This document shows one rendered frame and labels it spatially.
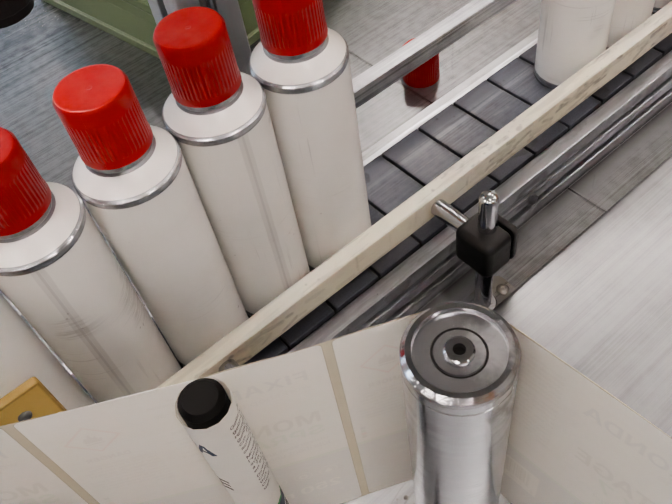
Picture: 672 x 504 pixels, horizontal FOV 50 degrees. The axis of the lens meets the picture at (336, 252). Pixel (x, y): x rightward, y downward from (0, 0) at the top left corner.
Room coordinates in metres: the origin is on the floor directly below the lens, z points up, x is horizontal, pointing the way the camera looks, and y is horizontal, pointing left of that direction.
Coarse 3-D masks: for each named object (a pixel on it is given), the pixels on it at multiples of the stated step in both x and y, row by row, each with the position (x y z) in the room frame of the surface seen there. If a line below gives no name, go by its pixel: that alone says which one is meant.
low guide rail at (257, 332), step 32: (640, 32) 0.43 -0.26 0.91; (608, 64) 0.40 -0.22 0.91; (544, 96) 0.38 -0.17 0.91; (576, 96) 0.38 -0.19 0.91; (512, 128) 0.36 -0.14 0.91; (544, 128) 0.37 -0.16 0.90; (480, 160) 0.33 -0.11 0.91; (416, 192) 0.32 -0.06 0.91; (448, 192) 0.32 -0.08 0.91; (384, 224) 0.29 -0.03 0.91; (416, 224) 0.30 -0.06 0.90; (352, 256) 0.27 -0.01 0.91; (320, 288) 0.26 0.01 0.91; (256, 320) 0.24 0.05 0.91; (288, 320) 0.24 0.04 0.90; (224, 352) 0.22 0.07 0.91; (256, 352) 0.23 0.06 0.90
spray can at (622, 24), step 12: (624, 0) 0.45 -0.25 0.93; (636, 0) 0.45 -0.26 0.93; (648, 0) 0.45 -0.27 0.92; (624, 12) 0.45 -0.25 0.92; (636, 12) 0.45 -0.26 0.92; (648, 12) 0.45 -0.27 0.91; (612, 24) 0.45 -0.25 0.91; (624, 24) 0.45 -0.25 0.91; (636, 24) 0.45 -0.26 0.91; (612, 36) 0.45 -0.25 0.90
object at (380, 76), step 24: (480, 0) 0.44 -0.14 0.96; (504, 0) 0.44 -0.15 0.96; (456, 24) 0.42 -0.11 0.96; (480, 24) 0.43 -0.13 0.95; (408, 48) 0.40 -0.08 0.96; (432, 48) 0.41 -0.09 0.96; (384, 72) 0.38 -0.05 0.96; (408, 72) 0.39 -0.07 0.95; (360, 96) 0.37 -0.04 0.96; (120, 264) 0.27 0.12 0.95
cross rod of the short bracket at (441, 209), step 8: (440, 200) 0.31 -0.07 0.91; (432, 208) 0.31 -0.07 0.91; (440, 208) 0.30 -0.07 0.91; (448, 208) 0.30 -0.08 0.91; (440, 216) 0.30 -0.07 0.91; (448, 216) 0.29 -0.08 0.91; (456, 216) 0.29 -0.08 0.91; (464, 216) 0.29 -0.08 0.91; (448, 224) 0.29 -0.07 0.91; (456, 224) 0.29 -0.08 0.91
